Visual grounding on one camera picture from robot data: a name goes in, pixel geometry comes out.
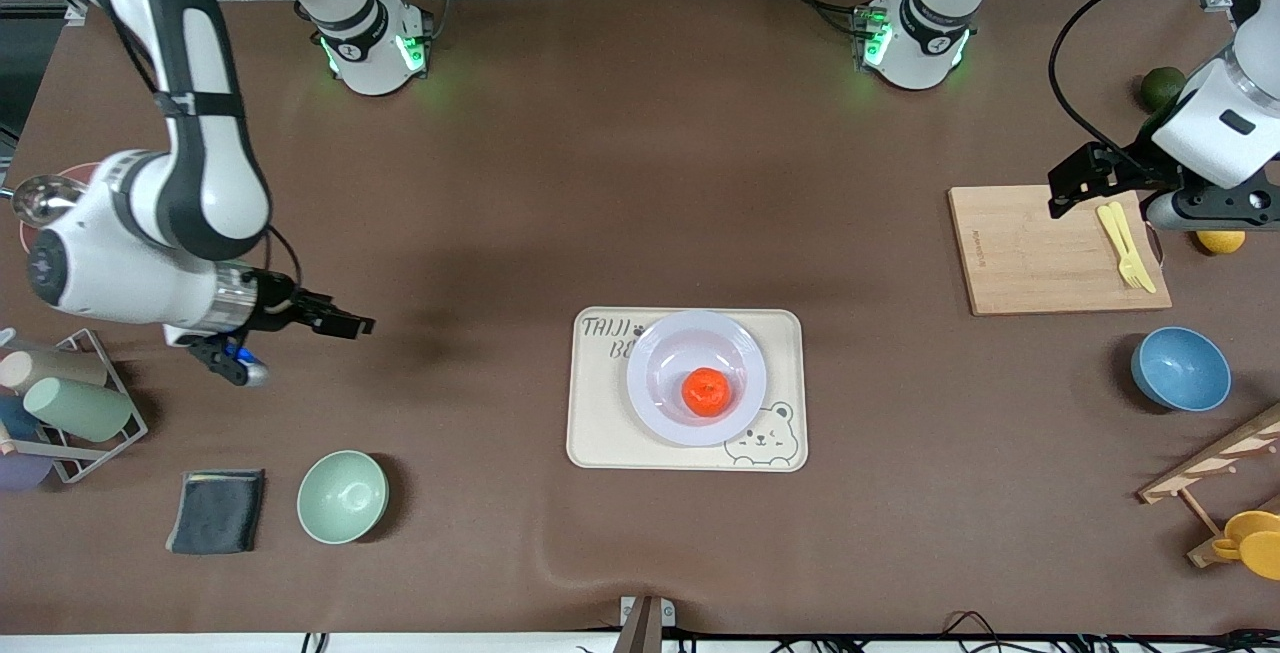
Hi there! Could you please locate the white round plate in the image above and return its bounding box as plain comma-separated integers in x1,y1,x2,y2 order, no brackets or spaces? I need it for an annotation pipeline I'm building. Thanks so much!
627,310,768,448

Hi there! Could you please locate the orange fruit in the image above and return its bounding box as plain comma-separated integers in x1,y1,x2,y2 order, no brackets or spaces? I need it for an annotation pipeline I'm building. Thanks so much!
682,367,732,418

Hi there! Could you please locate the yellow plastic knife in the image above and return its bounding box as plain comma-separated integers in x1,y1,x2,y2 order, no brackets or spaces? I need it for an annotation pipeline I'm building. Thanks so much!
1097,205,1136,279

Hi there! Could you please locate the wooden cutting board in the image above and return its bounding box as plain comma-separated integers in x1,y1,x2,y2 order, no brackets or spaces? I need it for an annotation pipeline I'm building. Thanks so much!
948,185,1173,317

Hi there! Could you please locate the green lime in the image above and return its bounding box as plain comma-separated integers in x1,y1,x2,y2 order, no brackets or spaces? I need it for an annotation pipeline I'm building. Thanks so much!
1141,66,1188,112

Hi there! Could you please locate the yellow plastic fork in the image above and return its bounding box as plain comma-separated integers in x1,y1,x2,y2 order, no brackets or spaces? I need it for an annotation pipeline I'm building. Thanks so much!
1110,201,1158,294

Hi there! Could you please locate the light green bowl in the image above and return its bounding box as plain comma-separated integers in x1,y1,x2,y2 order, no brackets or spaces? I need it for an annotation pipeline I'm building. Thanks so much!
297,450,389,545

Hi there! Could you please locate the blue bowl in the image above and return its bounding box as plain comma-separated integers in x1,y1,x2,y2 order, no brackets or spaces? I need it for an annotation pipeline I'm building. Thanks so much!
1131,326,1232,413

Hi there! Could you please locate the dark grey folded cloth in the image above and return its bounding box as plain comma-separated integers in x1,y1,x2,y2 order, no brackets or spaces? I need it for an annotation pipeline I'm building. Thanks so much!
165,469,266,556

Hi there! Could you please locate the light green cup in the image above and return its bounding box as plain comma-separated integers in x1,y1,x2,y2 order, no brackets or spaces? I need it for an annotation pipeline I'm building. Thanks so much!
22,376,134,442

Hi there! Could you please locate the beige cup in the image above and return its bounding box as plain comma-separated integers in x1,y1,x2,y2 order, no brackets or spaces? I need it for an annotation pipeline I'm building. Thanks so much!
0,348,109,394

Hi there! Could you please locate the pink bowl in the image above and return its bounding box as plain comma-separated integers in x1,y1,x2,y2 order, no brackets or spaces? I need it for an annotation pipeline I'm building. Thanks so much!
18,162,103,252

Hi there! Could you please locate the metal scoop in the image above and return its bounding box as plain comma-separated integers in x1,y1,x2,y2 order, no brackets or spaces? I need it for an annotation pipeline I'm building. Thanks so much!
0,175,87,230

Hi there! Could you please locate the cream tray with bear print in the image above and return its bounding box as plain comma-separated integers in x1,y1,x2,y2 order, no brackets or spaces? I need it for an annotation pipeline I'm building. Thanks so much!
566,307,808,473

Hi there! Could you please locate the blue cup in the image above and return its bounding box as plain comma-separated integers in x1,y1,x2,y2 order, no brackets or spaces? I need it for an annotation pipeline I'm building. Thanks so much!
0,395,41,439

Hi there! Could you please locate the wooden drying rack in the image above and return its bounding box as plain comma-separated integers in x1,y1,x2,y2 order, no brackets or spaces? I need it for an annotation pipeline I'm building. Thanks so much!
1137,403,1280,569

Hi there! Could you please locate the purple cup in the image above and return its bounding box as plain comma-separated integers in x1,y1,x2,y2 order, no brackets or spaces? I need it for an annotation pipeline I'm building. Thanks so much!
0,451,53,492

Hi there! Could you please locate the yellow cup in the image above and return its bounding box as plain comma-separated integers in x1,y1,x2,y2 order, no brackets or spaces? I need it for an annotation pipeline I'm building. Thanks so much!
1212,510,1280,581

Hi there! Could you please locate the metal table edge clamp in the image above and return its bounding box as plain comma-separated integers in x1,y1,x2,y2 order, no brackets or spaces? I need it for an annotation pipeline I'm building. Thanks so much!
612,595,676,653

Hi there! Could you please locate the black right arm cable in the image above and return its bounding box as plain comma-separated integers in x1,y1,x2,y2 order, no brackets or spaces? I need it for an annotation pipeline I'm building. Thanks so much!
262,223,304,286

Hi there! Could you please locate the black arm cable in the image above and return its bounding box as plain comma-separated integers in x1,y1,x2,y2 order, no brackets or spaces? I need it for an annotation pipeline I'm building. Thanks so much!
262,223,304,286
1048,0,1236,159

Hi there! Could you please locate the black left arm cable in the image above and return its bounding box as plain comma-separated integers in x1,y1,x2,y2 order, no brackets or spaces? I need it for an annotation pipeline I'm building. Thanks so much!
1048,0,1236,159

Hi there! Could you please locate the grey wire cup rack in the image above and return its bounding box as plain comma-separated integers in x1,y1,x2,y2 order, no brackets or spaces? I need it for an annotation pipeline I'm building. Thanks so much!
0,328,149,486

